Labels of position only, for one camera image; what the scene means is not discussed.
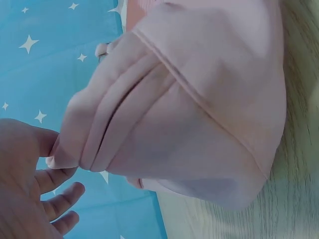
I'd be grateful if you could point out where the person's right hand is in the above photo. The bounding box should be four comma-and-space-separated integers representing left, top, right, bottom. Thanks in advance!
95, 42, 112, 62

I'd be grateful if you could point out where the person's left hand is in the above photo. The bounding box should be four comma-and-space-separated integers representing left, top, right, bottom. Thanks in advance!
0, 118, 86, 239

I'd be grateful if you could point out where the light pink garment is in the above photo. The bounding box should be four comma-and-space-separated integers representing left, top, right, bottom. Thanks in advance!
45, 0, 288, 209

